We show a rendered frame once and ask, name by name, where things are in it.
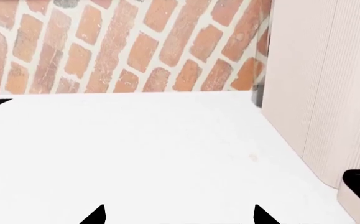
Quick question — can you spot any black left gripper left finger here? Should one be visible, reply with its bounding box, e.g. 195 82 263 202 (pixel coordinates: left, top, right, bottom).
78 203 106 224

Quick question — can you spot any beige ribbed coffee machine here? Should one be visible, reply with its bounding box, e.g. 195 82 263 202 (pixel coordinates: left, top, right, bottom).
250 0 360 224

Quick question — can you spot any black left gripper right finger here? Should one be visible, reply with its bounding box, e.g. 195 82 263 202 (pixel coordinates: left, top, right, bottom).
253 203 281 224

